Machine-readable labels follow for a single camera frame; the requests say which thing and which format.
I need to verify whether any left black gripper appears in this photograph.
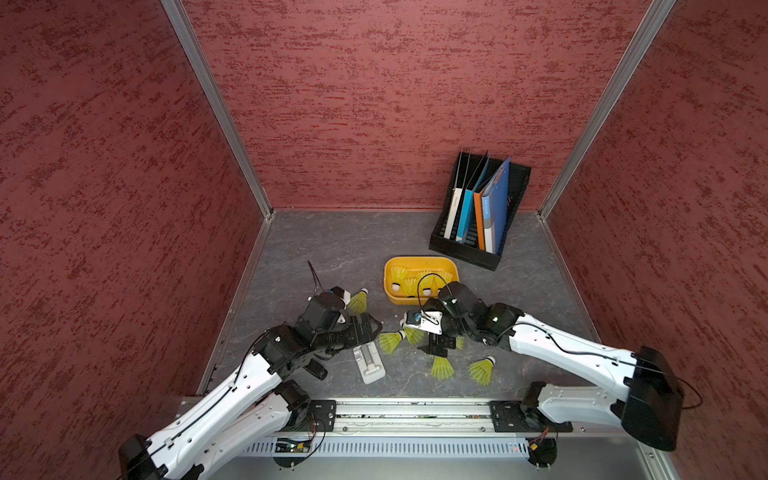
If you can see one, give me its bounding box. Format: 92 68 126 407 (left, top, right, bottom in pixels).
312 314 382 353

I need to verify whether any yellow shuttlecock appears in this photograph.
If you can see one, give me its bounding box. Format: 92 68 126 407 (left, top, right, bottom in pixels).
378 330 406 355
403 327 425 345
430 356 455 380
346 288 368 315
389 265 414 297
468 356 496 386

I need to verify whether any yellow plastic storage box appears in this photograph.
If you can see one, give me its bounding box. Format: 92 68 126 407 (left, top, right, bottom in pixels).
383 256 460 305

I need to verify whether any yellow shuttlecock top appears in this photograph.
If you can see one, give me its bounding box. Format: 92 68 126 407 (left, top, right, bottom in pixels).
389 265 414 297

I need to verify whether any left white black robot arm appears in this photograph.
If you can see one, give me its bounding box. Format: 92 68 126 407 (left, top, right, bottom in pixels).
118 313 383 479

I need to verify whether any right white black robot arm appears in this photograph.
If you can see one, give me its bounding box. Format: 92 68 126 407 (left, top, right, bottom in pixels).
402 299 685 451

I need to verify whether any white phone stand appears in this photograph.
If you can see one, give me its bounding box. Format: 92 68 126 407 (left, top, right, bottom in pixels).
353 342 386 385

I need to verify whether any white folder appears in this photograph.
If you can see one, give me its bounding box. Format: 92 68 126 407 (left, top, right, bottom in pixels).
443 151 471 240

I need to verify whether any teal folder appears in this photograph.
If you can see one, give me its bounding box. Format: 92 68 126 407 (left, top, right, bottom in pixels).
456 153 489 243

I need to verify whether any orange folder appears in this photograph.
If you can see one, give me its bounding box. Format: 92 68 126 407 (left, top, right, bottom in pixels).
473 192 486 251

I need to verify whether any blue folder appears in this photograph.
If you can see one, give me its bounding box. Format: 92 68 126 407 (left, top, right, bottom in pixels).
480 158 510 254

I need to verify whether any black file rack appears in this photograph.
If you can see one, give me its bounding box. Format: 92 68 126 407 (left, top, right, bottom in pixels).
429 151 531 271

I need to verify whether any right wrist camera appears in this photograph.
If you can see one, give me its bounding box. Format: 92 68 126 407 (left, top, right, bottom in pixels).
403 309 443 335

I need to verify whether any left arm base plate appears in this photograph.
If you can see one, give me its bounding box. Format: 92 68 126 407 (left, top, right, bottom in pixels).
282 399 337 432

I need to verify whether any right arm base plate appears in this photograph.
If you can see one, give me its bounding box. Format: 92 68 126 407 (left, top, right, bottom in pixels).
489 401 573 434

